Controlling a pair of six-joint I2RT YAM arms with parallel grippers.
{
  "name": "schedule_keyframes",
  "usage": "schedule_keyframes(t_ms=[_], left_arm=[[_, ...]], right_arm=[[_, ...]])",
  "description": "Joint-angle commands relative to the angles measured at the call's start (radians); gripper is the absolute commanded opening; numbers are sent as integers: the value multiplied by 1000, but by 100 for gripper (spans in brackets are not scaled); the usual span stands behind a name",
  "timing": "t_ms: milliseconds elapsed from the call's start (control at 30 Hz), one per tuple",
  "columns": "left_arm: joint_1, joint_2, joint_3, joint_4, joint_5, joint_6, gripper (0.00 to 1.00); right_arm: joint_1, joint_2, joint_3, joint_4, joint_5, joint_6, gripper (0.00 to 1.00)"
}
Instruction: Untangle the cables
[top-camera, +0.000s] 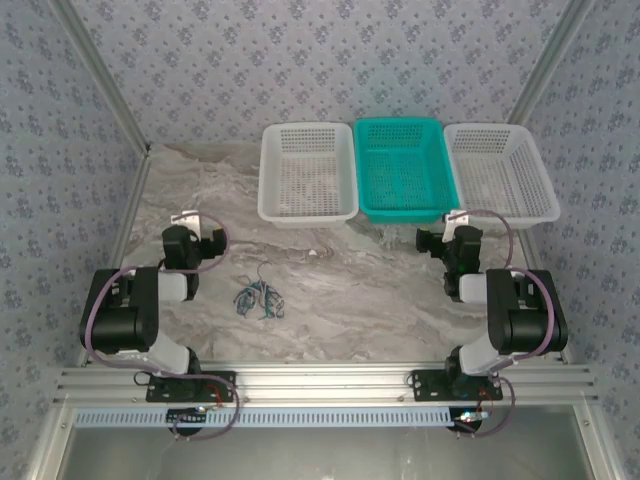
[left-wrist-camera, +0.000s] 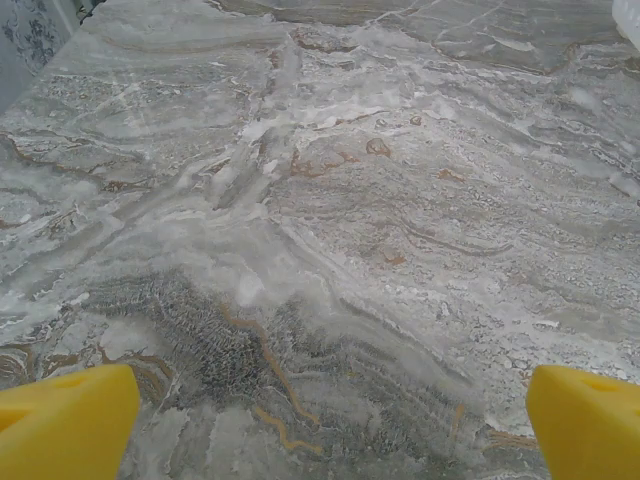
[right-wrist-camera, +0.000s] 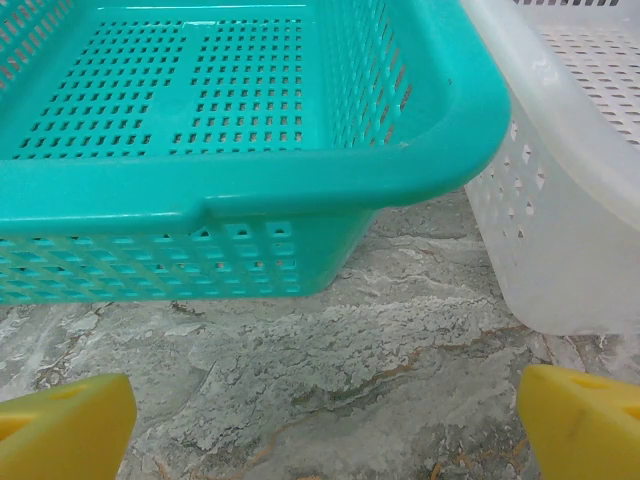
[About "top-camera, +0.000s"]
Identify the teal perforated plastic basket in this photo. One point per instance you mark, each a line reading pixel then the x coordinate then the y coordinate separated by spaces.
pixel 400 210

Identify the white perforated plastic basket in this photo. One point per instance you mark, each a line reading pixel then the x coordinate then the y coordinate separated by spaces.
pixel 272 150
pixel 545 200

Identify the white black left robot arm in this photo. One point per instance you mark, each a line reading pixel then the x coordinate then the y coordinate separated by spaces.
pixel 120 320

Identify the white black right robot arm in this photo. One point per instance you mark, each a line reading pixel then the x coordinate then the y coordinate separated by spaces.
pixel 525 325

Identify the small black controller board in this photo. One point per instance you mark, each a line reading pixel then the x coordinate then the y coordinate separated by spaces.
pixel 470 420
pixel 187 417

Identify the grey steel panel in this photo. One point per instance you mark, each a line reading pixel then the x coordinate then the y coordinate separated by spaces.
pixel 325 455

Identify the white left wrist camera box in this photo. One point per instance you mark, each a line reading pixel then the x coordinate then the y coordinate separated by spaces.
pixel 185 219

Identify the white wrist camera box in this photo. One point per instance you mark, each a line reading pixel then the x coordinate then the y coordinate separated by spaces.
pixel 457 218
pixel 185 219

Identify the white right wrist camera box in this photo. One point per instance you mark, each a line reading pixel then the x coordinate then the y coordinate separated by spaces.
pixel 457 218

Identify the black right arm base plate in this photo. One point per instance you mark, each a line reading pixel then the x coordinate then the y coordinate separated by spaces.
pixel 425 385

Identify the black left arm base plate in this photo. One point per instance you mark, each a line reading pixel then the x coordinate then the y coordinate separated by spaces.
pixel 165 392

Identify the aluminium mounting rail beam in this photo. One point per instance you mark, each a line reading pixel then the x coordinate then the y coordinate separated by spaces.
pixel 325 382

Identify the aluminium frame post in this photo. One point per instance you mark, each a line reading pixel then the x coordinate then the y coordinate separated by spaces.
pixel 106 75
pixel 550 60

